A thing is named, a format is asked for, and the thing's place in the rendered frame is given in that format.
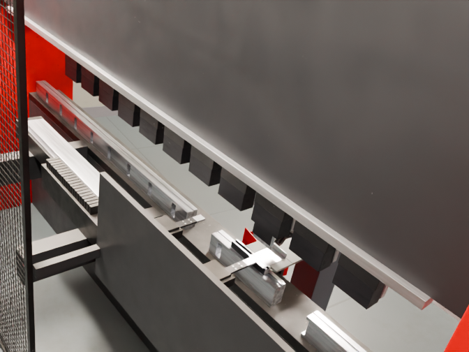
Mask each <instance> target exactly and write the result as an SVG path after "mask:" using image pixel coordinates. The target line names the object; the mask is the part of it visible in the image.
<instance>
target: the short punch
mask: <svg viewBox="0 0 469 352"><path fill-rule="evenodd" d="M253 237H254V238H256V239H257V240H258V241H260V242H261V243H262V244H263V245H265V246H266V247H267V248H268V249H269V250H271V246H273V245H274V241H275V238H274V237H273V236H271V235H270V234H269V233H268V232H267V231H265V230H264V229H263V228H261V227H260V226H259V225H257V224H256V223H254V226H253Z"/></svg>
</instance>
